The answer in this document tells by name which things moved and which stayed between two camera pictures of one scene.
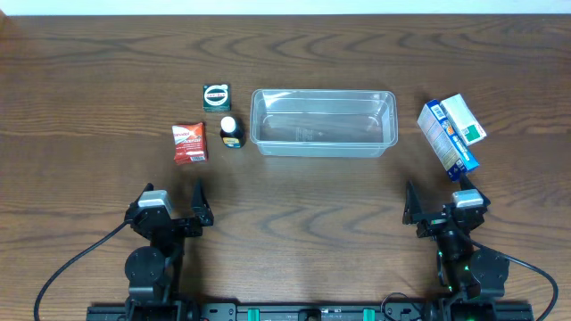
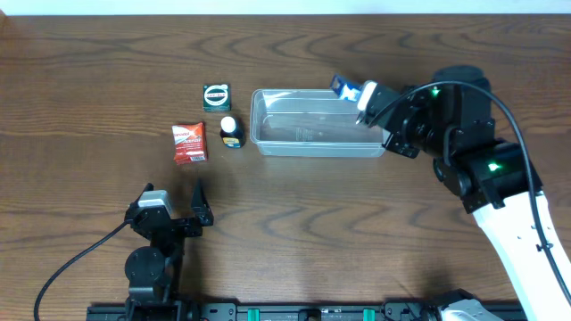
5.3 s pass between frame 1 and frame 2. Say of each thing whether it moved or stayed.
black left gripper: stayed
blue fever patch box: moved
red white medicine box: stayed
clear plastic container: stayed
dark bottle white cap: stayed
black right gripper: moved
